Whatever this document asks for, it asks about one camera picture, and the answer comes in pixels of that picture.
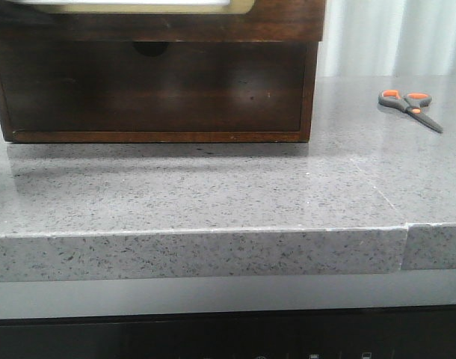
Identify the grey orange scissors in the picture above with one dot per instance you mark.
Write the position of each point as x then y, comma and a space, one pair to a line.
411, 104

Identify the dark wooden drawer cabinet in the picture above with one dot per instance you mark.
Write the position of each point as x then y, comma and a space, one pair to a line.
308, 93

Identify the white sheer curtain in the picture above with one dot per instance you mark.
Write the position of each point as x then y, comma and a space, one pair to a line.
388, 38

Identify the black appliance control panel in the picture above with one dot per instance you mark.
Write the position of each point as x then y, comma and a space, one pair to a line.
390, 332

